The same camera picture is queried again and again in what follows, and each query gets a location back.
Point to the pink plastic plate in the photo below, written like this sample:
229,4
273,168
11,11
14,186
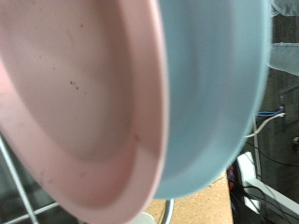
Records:
78,93

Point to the light blue plastic plate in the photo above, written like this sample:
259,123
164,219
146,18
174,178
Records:
211,93

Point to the pale translucent plastic cover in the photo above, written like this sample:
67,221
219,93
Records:
286,59

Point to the white frame board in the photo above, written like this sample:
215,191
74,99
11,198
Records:
249,168

